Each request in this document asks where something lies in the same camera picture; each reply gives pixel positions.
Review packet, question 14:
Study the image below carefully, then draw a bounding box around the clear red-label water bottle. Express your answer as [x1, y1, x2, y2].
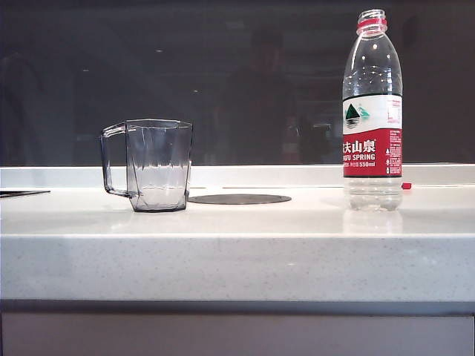
[341, 9, 404, 212]

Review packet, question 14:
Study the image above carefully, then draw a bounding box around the transparent grey plastic mug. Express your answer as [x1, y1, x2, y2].
[99, 118, 194, 213]

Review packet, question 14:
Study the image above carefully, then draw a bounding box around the black round flat disc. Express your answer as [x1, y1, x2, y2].
[187, 193, 292, 205]

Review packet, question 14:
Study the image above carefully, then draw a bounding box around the grey cabinet drawer front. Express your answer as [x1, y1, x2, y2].
[0, 312, 475, 356]

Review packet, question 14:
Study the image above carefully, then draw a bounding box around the black flat cooktop panel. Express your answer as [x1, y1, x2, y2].
[0, 190, 51, 199]

